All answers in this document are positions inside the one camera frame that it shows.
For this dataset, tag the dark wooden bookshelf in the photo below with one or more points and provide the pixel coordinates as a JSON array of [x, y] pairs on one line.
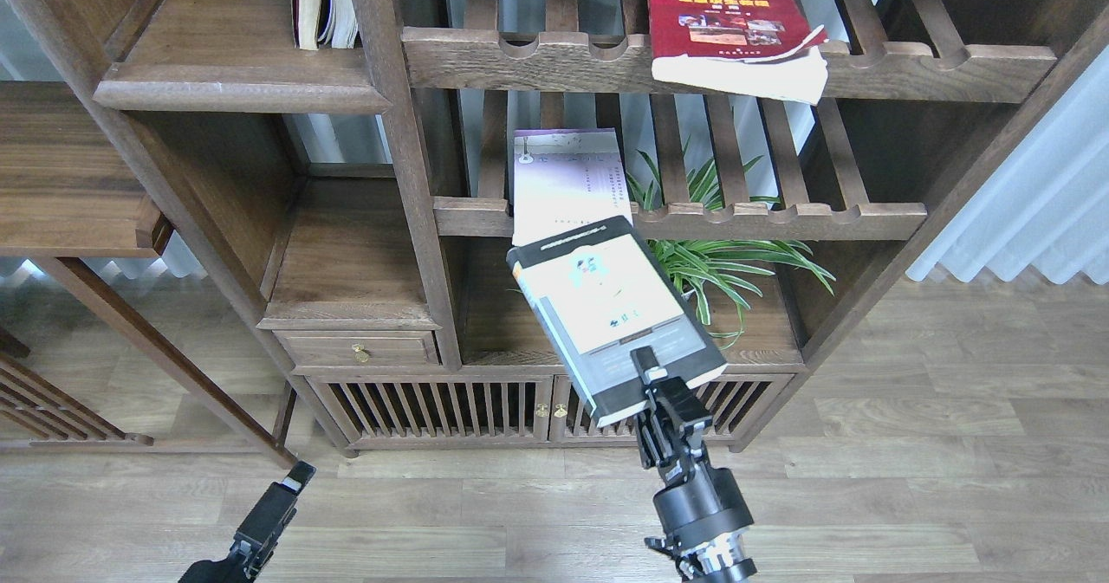
[[360, 197]]

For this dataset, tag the wooden side furniture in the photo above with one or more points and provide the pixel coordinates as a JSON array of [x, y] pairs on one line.
[[55, 421]]

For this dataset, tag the green and grey book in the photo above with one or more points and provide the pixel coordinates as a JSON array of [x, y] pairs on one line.
[[599, 295]]

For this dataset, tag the white curtain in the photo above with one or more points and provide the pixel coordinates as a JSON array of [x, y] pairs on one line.
[[1046, 207]]

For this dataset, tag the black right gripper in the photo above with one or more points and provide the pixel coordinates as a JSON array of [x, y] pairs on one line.
[[702, 517]]

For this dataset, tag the pale lavender book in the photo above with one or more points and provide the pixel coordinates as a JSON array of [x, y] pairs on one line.
[[562, 178]]

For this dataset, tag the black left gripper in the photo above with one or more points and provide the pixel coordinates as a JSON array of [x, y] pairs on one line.
[[257, 536]]

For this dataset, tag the upright books on shelf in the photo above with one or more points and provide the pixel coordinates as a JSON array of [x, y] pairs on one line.
[[319, 23]]

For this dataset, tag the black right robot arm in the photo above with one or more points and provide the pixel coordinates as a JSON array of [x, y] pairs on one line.
[[719, 570]]

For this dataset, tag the red cover book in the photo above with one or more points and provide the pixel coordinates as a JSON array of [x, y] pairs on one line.
[[762, 48]]

